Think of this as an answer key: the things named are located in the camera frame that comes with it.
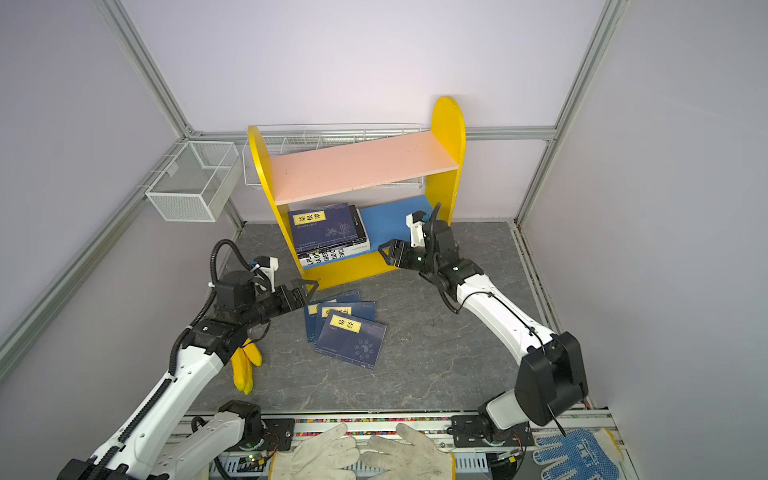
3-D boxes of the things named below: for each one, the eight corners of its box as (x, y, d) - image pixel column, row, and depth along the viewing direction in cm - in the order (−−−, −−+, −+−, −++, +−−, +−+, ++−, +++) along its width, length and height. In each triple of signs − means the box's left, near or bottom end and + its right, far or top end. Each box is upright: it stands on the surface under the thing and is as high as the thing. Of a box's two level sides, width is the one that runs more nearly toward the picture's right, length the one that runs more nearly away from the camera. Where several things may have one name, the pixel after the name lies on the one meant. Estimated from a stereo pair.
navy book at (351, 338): (316, 351, 90) (312, 345, 86) (333, 316, 97) (330, 309, 93) (374, 370, 86) (373, 364, 82) (387, 331, 93) (387, 325, 90)
